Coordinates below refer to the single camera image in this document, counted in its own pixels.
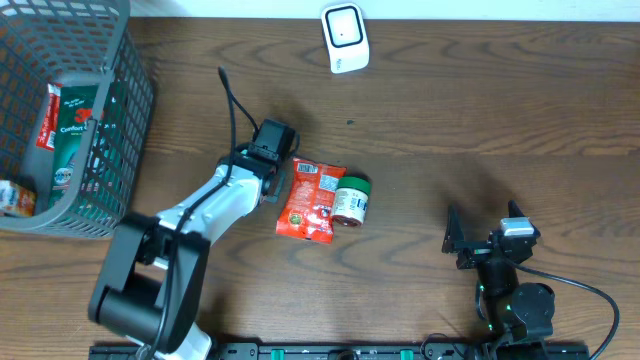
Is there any white barcode scanner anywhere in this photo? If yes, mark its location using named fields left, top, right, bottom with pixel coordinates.
left=321, top=3, right=370, bottom=74

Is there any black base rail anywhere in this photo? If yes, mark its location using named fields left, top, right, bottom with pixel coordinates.
left=88, top=341, right=591, bottom=360

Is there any grey plastic mesh basket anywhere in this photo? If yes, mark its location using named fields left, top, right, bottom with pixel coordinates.
left=1, top=0, right=154, bottom=238

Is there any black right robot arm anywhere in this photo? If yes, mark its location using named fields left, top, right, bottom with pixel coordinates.
left=442, top=200, right=555, bottom=344

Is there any small orange box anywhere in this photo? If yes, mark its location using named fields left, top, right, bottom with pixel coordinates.
left=0, top=180, right=37, bottom=217

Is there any green product pouch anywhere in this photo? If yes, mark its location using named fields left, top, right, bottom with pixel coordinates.
left=48, top=85, right=98, bottom=207

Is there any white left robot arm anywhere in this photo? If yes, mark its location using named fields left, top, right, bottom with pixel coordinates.
left=88, top=144, right=288, bottom=359

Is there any red sachet stick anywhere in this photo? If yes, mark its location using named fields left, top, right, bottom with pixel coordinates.
left=36, top=83, right=61, bottom=151

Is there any green lid spice jar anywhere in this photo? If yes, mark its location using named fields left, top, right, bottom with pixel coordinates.
left=331, top=176, right=371, bottom=227

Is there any orange snack packet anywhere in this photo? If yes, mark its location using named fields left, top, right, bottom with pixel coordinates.
left=276, top=157, right=347, bottom=244

